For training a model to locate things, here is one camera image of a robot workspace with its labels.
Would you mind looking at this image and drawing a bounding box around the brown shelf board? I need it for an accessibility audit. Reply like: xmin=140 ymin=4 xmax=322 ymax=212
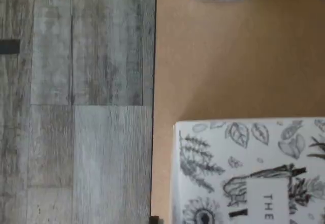
xmin=150 ymin=0 xmax=325 ymax=224

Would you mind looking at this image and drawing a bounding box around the black floor cable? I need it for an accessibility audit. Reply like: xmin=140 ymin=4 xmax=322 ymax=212
xmin=0 ymin=39 xmax=21 ymax=55

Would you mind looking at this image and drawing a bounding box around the white box yellow strip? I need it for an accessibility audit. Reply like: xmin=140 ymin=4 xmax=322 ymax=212
xmin=173 ymin=117 xmax=325 ymax=224

